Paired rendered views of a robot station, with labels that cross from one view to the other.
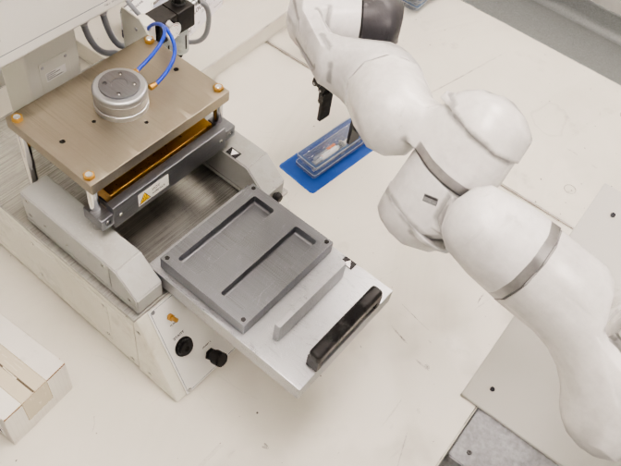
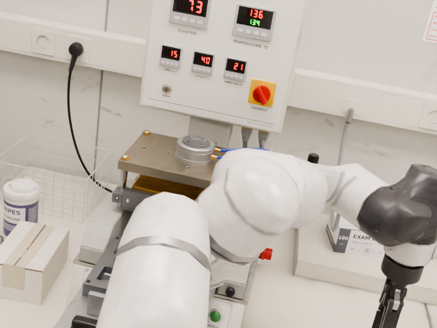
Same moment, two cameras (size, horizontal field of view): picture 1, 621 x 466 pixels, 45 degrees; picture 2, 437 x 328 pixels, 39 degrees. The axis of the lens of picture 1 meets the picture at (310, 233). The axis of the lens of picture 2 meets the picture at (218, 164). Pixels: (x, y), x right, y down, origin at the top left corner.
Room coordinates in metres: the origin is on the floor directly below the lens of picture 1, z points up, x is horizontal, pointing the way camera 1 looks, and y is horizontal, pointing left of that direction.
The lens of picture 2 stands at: (0.34, -0.78, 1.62)
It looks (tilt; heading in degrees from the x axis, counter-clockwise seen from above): 24 degrees down; 66
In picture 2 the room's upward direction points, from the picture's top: 10 degrees clockwise
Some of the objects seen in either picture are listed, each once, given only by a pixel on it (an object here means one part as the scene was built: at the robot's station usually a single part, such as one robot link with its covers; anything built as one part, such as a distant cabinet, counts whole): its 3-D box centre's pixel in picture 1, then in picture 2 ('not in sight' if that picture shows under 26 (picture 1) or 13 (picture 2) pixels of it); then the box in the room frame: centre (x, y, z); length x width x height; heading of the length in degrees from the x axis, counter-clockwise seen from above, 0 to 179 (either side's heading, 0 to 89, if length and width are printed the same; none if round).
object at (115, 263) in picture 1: (91, 242); (113, 218); (0.62, 0.32, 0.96); 0.25 x 0.05 x 0.07; 59
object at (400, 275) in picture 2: not in sight; (398, 277); (1.10, -0.01, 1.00); 0.08 x 0.08 x 0.09
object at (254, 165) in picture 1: (223, 150); (241, 250); (0.85, 0.17, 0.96); 0.26 x 0.05 x 0.07; 59
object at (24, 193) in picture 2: not in sight; (21, 209); (0.45, 0.62, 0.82); 0.09 x 0.09 x 0.15
